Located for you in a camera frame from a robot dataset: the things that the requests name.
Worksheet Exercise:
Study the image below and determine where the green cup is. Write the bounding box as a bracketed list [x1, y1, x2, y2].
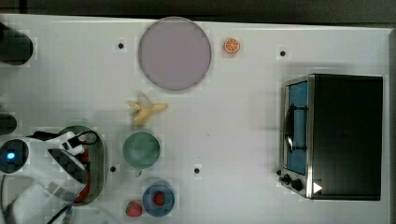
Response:
[122, 131, 161, 177]

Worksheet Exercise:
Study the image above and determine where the orange slice toy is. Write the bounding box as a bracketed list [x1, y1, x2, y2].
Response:
[223, 38, 241, 53]

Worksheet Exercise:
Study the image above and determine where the green oval strainer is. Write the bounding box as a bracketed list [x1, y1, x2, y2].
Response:
[59, 125, 106, 206]

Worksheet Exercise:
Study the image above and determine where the peeled banana toy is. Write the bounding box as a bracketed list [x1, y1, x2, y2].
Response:
[128, 92, 168, 126]

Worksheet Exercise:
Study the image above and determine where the blue bowl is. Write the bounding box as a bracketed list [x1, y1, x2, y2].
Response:
[142, 180, 176, 217]

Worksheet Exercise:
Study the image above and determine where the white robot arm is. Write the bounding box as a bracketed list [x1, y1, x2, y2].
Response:
[1, 137, 88, 224]

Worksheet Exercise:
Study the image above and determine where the red ketchup bottle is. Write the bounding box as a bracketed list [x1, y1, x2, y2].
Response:
[75, 148, 92, 203]

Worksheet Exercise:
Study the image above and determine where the small black cylinder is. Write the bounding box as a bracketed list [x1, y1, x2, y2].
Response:
[0, 114, 17, 135]

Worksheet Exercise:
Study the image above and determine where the silver toaster oven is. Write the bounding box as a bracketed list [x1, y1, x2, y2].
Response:
[276, 74, 384, 201]

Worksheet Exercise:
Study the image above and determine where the strawberry in blue bowl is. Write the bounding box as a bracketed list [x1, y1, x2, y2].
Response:
[152, 191, 165, 206]

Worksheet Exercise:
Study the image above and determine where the large black cylinder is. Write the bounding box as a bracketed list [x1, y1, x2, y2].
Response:
[0, 23, 34, 66]

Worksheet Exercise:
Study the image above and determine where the lilac round plate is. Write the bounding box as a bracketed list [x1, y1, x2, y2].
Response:
[138, 17, 212, 91]

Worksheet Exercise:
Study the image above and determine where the strawberry toy on table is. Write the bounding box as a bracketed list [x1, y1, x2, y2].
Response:
[125, 201, 143, 217]

